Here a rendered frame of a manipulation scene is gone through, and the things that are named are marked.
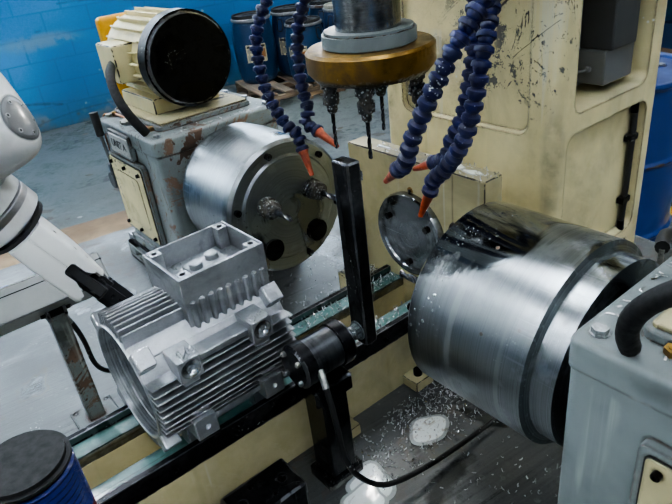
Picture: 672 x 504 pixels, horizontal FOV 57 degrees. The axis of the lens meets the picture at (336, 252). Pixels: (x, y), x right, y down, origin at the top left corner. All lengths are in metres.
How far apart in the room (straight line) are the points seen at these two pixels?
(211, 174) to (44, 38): 5.25
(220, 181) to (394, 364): 0.43
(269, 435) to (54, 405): 0.45
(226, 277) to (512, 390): 0.36
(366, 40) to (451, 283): 0.33
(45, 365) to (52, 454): 0.88
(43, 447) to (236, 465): 0.47
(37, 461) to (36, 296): 0.56
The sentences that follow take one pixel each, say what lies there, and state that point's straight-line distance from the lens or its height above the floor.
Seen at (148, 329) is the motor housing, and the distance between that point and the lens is 0.76.
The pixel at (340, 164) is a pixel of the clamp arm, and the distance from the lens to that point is 0.70.
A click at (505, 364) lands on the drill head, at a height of 1.07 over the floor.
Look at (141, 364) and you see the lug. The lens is 0.73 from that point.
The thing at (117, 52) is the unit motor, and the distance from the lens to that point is 1.34.
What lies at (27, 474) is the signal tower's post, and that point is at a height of 1.22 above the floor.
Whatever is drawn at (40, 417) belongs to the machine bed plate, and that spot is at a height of 0.80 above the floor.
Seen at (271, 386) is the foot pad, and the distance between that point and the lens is 0.82.
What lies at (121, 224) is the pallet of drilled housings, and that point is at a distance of 3.52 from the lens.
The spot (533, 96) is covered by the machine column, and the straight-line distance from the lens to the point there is 0.96.
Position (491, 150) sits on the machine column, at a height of 1.14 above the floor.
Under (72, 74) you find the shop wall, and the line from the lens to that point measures 6.37.
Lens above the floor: 1.50
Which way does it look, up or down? 29 degrees down
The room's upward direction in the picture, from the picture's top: 7 degrees counter-clockwise
